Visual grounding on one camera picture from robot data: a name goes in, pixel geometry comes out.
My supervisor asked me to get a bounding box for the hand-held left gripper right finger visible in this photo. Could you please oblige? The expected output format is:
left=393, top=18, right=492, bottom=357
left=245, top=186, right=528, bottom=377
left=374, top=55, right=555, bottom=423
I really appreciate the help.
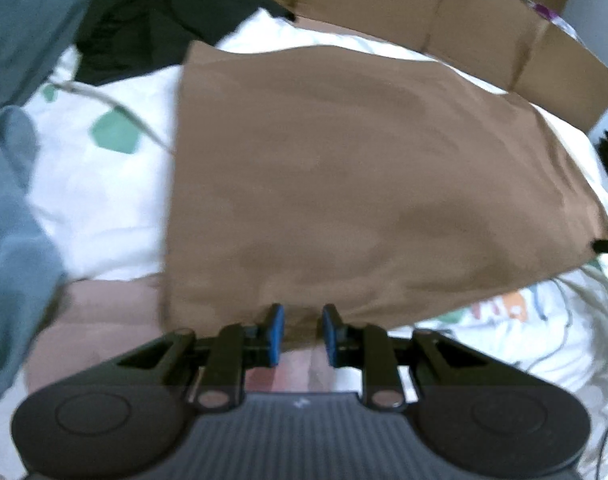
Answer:
left=321, top=304, right=485, bottom=411

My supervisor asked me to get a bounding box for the white printed bedsheet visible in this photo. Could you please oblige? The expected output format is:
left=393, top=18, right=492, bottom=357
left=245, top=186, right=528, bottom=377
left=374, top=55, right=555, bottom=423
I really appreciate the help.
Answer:
left=0, top=10, right=608, bottom=480

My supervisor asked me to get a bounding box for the blue sweatshirt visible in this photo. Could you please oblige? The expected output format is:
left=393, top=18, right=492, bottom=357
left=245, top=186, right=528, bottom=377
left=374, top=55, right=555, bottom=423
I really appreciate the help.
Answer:
left=0, top=105, right=69, bottom=411

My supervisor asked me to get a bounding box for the brown cardboard sheet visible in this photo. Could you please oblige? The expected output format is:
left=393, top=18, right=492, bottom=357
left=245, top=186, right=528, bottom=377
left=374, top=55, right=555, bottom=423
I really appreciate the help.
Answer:
left=239, top=0, right=608, bottom=133

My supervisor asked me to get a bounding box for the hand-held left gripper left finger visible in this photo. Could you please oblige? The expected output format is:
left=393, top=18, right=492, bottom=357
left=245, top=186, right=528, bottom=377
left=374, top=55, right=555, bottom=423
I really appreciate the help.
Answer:
left=118, top=304, right=287, bottom=411

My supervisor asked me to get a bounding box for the brown printed t-shirt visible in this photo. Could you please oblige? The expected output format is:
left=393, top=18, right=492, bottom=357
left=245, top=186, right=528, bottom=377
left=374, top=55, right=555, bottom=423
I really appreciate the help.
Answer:
left=159, top=40, right=608, bottom=353

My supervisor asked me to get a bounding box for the teal green cloth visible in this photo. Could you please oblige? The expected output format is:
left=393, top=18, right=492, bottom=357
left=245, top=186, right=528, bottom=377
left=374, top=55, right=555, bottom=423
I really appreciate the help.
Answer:
left=0, top=0, right=119, bottom=116

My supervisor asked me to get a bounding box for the black garment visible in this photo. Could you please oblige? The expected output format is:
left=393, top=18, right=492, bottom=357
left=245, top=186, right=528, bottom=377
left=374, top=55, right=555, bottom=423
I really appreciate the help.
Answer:
left=74, top=0, right=295, bottom=86

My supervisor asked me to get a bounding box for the purple packet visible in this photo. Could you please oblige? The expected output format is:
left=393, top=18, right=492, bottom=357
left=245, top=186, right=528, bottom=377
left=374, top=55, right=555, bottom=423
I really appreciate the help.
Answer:
left=533, top=2, right=566, bottom=22

